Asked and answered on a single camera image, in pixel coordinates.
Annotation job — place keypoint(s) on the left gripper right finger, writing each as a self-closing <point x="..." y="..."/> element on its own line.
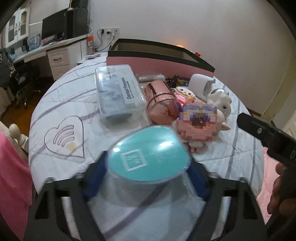
<point x="230" y="212"/>

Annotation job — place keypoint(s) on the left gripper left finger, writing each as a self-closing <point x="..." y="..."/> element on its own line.
<point x="61" y="212"/>

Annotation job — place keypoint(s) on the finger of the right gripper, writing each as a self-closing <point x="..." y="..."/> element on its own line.
<point x="261" y="130"/>

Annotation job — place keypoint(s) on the pink block-built pig toy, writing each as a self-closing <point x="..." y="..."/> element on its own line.
<point x="199" y="123"/>

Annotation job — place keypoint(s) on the teal oval lidded container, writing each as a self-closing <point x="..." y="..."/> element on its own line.
<point x="143" y="161"/>

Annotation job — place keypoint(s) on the pink white block toy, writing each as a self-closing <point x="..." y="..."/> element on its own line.
<point x="184" y="95"/>

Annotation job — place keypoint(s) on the person's right hand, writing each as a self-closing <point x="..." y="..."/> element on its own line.
<point x="275" y="196"/>

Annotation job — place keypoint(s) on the pink blanket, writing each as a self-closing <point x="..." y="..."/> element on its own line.
<point x="16" y="186"/>

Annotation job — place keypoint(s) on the white figurine toy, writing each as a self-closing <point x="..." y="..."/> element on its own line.
<point x="220" y="99"/>

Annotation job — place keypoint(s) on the white cylindrical device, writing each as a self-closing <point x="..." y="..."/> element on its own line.
<point x="201" y="85"/>

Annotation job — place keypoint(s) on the white striped quilted tablecloth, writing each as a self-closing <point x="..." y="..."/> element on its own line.
<point x="66" y="136"/>

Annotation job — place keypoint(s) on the yellow blue small box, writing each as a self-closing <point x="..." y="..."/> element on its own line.
<point x="182" y="82"/>

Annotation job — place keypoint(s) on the rose gold metallic cylinder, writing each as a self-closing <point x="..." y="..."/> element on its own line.
<point x="163" y="107"/>

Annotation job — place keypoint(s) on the clear dental flosser box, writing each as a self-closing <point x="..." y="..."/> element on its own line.
<point x="119" y="95"/>

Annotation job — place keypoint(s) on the pink black storage box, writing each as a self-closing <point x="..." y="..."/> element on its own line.
<point x="166" y="59"/>

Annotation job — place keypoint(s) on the black office chair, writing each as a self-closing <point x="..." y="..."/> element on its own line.
<point x="24" y="83"/>

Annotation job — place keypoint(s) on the white desk with drawers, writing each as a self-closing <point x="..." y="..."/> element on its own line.
<point x="61" y="56"/>

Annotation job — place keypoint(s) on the white low side cabinet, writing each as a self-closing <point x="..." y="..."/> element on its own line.
<point x="91" y="57"/>

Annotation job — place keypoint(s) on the red-capped water bottle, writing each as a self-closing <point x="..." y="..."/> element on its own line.
<point x="90" y="45"/>

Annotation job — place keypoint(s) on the black computer monitor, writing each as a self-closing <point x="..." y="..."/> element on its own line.
<point x="54" y="25"/>

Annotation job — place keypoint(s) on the white glass-door cabinet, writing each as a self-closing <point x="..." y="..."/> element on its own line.
<point x="17" y="27"/>

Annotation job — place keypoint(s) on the black desktop computer tower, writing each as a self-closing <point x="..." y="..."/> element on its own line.
<point x="76" y="22"/>

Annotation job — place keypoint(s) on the black speaker box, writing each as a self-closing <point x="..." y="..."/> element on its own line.
<point x="79" y="3"/>

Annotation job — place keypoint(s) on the white bed post knob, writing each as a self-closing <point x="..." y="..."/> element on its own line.
<point x="22" y="140"/>

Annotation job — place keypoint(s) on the white wall power strip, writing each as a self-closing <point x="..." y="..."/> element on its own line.
<point x="112" y="31"/>

